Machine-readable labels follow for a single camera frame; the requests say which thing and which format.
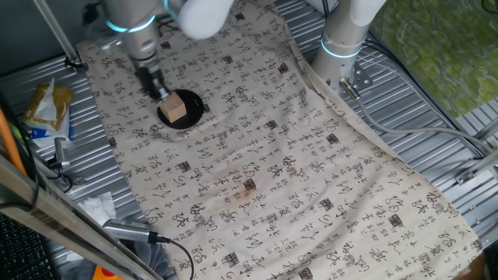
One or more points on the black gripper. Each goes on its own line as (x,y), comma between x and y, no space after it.
(149,75)

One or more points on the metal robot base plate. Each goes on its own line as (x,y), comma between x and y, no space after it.
(362,79)

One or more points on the black round digital scale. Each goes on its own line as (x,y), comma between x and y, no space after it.
(192,107)

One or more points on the beige calligraphy print cloth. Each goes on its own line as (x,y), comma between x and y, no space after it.
(311,175)

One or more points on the aluminium rail with bracket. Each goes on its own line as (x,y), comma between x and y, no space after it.
(482,163)

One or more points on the black keyboard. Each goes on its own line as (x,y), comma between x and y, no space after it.
(19,253)

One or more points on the aluminium frame bar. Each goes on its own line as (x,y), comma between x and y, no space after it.
(58,221)

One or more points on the long silver camera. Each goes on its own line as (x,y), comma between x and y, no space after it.
(124,229)

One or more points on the orange pole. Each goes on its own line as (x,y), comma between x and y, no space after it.
(8,144)

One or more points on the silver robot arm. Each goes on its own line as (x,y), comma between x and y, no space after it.
(140,39)

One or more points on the orange emergency stop button box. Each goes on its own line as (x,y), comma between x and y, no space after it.
(103,275)

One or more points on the white crumpled tissue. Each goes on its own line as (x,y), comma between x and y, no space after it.
(97,206)

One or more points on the light wooden block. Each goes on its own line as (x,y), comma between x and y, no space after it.
(173,109)

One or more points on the grey metal camera pole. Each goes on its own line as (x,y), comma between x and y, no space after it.
(58,35)

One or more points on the small silver camera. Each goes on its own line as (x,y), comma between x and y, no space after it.
(61,149)

